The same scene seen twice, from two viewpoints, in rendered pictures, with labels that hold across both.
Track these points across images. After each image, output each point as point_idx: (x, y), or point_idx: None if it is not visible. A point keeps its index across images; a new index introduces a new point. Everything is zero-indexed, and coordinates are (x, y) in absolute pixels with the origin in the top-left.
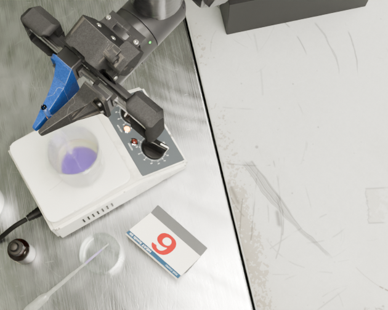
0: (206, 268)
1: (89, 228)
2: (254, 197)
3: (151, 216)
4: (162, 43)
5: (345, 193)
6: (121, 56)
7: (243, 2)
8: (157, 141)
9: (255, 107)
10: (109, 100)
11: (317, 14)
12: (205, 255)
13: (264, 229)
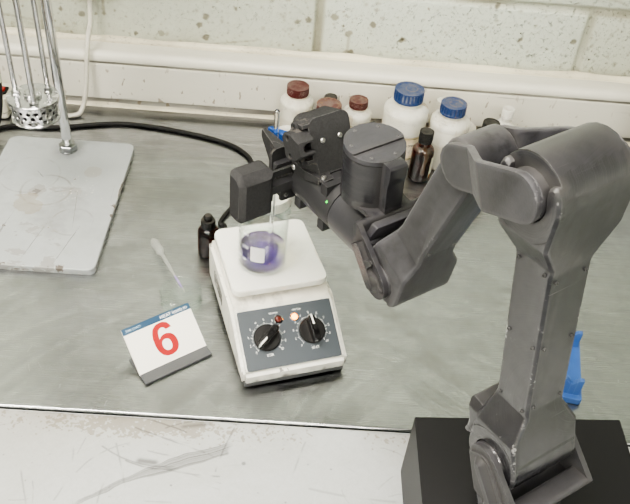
0: (125, 378)
1: (212, 299)
2: (182, 444)
3: (202, 343)
4: (400, 403)
5: None
6: (297, 131)
7: (415, 434)
8: (270, 334)
9: (295, 476)
10: (274, 167)
11: None
12: (139, 381)
13: (140, 444)
